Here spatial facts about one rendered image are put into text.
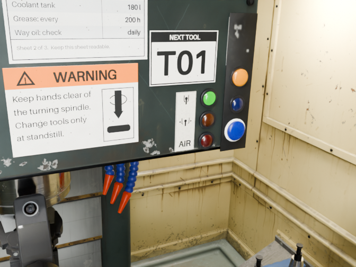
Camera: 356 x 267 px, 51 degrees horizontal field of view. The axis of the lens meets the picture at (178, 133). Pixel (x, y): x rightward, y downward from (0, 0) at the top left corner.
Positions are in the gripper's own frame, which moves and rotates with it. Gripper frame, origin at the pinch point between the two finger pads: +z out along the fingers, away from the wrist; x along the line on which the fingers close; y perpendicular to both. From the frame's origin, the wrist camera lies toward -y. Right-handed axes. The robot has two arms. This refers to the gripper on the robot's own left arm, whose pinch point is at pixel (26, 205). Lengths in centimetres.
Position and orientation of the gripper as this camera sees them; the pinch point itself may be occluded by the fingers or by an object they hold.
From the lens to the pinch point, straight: 76.0
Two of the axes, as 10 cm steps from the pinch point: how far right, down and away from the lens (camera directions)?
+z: -4.2, -3.3, 8.5
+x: 9.1, -1.1, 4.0
